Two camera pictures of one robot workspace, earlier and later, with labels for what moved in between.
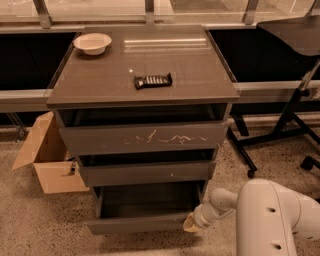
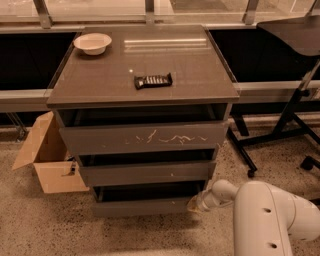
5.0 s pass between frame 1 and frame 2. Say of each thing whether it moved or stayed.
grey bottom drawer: moved
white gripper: moved
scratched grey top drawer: stayed
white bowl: stayed
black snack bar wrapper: stayed
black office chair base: stayed
